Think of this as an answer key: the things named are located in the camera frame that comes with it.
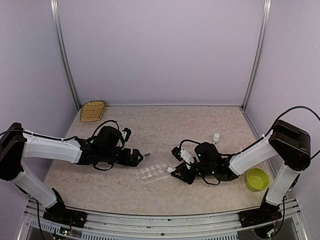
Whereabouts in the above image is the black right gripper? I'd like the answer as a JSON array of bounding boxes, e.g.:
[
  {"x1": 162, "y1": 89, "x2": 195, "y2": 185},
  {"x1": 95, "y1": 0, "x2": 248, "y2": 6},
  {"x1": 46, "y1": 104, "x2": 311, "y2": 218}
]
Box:
[{"x1": 171, "y1": 161, "x2": 215, "y2": 185}]

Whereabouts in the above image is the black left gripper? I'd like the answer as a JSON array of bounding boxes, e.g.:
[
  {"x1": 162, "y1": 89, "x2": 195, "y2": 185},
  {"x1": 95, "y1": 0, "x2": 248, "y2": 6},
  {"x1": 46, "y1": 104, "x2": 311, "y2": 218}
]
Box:
[{"x1": 100, "y1": 147, "x2": 144, "y2": 167}]

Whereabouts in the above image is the clear plastic pill organizer box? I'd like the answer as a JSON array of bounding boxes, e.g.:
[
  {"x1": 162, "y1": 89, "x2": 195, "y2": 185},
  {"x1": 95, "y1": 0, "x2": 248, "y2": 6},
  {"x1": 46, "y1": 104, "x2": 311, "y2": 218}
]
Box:
[{"x1": 137, "y1": 152, "x2": 170, "y2": 184}]

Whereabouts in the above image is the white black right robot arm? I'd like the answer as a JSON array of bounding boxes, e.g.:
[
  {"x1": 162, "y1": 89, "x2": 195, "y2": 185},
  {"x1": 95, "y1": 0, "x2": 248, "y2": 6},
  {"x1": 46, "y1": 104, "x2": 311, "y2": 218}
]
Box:
[{"x1": 167, "y1": 120, "x2": 311, "y2": 222}]

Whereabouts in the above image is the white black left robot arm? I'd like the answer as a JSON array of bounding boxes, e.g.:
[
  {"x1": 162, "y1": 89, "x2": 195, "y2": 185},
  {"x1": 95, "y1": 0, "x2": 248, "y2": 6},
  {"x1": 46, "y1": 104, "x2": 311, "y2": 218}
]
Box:
[{"x1": 0, "y1": 120, "x2": 144, "y2": 223}]

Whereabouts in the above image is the woven bamboo tray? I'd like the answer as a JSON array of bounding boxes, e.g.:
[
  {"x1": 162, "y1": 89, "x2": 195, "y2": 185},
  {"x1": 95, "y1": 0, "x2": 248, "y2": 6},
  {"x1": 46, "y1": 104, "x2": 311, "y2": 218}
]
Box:
[{"x1": 80, "y1": 100, "x2": 106, "y2": 123}]

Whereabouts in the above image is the green plastic bowl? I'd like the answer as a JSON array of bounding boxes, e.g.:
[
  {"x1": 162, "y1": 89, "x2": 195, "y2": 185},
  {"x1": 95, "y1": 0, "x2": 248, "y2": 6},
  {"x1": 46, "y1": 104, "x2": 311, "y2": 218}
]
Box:
[{"x1": 246, "y1": 168, "x2": 270, "y2": 192}]

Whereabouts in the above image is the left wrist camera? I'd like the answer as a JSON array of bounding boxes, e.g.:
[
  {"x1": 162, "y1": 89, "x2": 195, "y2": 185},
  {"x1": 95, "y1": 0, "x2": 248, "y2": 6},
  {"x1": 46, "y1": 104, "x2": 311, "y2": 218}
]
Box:
[{"x1": 121, "y1": 127, "x2": 132, "y2": 142}]

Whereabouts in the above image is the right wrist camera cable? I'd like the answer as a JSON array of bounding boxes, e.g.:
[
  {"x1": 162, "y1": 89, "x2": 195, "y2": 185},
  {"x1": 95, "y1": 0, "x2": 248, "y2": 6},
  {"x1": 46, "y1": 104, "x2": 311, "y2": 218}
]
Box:
[{"x1": 178, "y1": 139, "x2": 201, "y2": 151}]

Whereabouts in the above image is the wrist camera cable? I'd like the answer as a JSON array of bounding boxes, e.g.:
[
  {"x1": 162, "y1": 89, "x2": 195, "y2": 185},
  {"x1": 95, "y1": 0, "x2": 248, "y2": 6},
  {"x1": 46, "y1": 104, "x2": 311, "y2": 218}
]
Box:
[
  {"x1": 89, "y1": 119, "x2": 121, "y2": 140},
  {"x1": 178, "y1": 139, "x2": 201, "y2": 151}
]

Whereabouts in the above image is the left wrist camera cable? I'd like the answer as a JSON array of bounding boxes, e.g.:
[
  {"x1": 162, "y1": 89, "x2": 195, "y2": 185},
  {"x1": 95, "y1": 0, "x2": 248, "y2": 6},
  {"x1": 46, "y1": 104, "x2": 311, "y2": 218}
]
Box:
[{"x1": 89, "y1": 119, "x2": 121, "y2": 140}]

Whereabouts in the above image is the aluminium front frame rail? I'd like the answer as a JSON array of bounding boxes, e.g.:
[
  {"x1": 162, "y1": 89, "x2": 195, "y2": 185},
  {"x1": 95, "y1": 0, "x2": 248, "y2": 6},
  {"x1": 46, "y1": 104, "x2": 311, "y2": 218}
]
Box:
[{"x1": 17, "y1": 199, "x2": 308, "y2": 240}]

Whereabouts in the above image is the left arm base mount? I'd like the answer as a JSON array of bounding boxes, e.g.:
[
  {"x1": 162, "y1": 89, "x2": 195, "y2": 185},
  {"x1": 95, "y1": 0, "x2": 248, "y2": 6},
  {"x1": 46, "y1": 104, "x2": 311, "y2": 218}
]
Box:
[{"x1": 43, "y1": 188, "x2": 88, "y2": 229}]

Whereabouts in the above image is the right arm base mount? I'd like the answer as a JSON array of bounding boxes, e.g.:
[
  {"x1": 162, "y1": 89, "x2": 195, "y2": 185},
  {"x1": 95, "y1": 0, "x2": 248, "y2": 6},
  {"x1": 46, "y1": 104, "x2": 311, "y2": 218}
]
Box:
[{"x1": 238, "y1": 191, "x2": 283, "y2": 228}]

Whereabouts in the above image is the aluminium left corner post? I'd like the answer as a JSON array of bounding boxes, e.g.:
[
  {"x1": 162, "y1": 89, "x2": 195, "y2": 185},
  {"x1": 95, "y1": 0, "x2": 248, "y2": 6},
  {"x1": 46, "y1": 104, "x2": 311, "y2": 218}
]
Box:
[{"x1": 50, "y1": 0, "x2": 81, "y2": 112}]

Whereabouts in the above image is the aluminium corner post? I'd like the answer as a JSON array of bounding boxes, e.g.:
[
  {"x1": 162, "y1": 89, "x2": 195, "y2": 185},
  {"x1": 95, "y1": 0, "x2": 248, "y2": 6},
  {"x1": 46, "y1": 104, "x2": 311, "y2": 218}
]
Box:
[
  {"x1": 50, "y1": 0, "x2": 81, "y2": 112},
  {"x1": 241, "y1": 0, "x2": 272, "y2": 112}
]

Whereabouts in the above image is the aluminium right corner post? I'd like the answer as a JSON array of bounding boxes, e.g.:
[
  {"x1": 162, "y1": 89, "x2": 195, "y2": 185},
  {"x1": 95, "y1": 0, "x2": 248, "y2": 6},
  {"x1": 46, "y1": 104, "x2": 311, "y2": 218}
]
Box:
[{"x1": 241, "y1": 0, "x2": 272, "y2": 112}]

